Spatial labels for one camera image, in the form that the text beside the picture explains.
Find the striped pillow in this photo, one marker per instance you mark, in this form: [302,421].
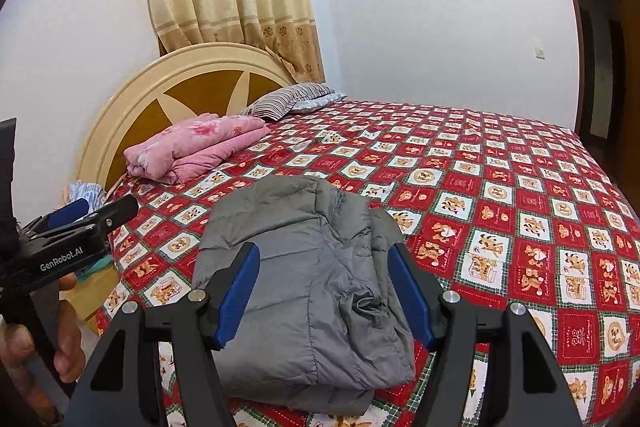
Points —
[285,101]

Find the cream wooden headboard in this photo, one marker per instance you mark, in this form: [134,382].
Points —
[150,92]

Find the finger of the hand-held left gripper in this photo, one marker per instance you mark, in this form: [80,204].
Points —
[65,214]
[117,211]

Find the grey puffer jacket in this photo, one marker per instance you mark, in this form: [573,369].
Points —
[310,267]

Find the dark wooden door frame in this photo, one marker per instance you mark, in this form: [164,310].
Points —
[575,47]

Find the pale floral pillow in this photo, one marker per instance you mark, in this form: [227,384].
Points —
[320,102]

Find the yellow nightstand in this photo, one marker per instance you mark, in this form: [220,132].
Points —
[92,294]

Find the red checked printed blanket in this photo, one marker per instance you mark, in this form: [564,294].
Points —
[500,217]

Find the pink folded quilt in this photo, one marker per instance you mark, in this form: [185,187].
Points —
[195,147]

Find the teal cloth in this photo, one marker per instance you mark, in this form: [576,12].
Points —
[97,267]

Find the white wall switch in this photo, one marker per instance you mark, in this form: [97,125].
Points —
[539,50]

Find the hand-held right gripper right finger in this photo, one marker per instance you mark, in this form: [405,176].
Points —
[410,292]

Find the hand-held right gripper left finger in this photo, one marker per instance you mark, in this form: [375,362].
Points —
[240,297]

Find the blue patterned bag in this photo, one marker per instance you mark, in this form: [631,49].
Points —
[82,193]

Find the person's left hand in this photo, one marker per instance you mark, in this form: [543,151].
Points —
[70,347]

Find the brown wooden door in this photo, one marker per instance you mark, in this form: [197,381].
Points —
[631,97]

